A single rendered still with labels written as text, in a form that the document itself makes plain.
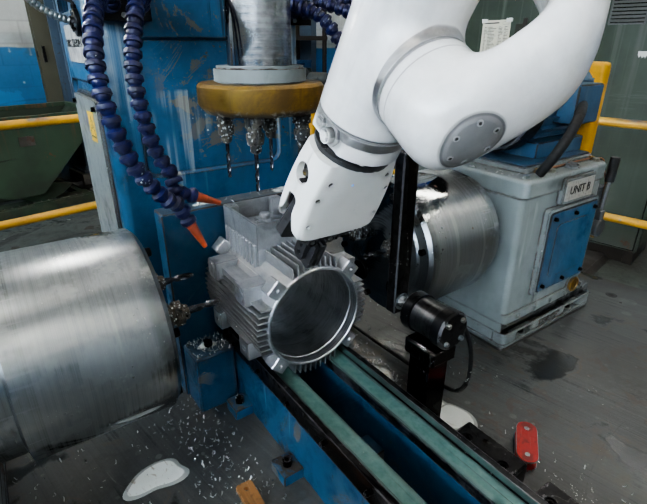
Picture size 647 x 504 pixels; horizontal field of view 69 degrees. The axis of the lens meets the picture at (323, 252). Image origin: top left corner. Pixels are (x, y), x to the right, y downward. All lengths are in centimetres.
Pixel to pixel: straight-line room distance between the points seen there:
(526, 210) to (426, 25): 64
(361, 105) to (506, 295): 69
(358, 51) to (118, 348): 39
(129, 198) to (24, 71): 503
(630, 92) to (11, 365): 349
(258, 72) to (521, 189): 52
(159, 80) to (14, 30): 502
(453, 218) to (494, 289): 24
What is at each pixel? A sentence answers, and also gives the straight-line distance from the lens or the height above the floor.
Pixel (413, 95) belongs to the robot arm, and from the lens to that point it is 32.
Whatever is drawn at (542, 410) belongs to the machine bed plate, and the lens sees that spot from 94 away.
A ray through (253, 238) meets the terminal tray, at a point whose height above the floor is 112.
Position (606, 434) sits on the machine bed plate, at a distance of 94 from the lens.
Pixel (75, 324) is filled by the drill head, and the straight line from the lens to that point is 56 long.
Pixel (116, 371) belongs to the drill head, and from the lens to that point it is 57.
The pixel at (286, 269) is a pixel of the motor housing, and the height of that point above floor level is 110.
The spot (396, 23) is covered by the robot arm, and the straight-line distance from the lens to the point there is 35.
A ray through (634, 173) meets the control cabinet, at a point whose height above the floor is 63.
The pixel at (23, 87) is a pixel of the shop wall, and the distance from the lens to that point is 586.
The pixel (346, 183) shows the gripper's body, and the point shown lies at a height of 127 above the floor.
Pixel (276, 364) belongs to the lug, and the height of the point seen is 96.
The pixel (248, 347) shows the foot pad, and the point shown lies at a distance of 71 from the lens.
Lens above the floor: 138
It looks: 24 degrees down
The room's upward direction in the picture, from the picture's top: straight up
